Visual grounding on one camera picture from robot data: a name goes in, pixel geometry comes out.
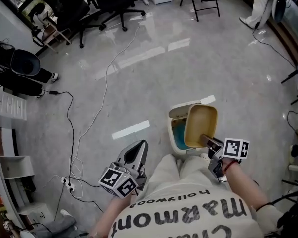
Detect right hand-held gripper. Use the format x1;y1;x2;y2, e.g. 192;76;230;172
200;133;250;179

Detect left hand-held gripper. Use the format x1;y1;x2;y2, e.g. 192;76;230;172
98;139;149;199

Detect beige plastic container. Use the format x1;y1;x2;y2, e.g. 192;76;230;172
183;104;219;148

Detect cream pedal trash bin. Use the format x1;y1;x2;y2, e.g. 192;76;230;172
168;102;214;156

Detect person's left forearm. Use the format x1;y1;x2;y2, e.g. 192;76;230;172
91;193;137;238

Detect person's right forearm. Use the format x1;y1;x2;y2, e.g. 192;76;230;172
223;159;269;212

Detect blue plastic bag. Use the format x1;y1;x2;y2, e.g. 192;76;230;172
173;124;187;150

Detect person's beige trousers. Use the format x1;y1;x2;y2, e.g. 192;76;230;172
143;154;213;192

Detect person's white printed shirt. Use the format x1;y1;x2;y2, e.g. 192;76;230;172
108;181;288;238

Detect white drawer cabinet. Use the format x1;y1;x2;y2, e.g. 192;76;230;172
18;202;54;230

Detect white vanity desk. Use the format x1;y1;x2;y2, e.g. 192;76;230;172
0;122;37;208

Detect dark mesh carry bag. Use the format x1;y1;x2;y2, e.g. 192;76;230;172
11;49;42;76
273;0;287;24

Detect red bead bracelet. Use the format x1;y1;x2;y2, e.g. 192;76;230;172
223;159;240;175

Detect black power cable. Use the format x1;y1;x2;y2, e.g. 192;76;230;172
252;21;297;68
69;177;105;213
53;186;65;222
287;110;298;131

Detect black adapter cable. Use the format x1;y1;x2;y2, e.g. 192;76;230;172
41;89;76;183

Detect long white cable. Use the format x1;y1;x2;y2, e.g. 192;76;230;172
46;0;151;199

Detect wooden frame stand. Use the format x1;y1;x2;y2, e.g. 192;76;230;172
30;3;73;54

